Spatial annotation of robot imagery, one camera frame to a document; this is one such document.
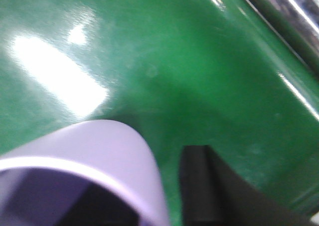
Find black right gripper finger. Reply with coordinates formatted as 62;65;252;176
179;145;314;226

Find green circular conveyor belt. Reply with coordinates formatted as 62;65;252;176
0;0;319;226

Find steel conveyor rollers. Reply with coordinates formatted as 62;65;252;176
246;0;319;74

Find lavender plastic cup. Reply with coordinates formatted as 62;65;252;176
0;120;170;226

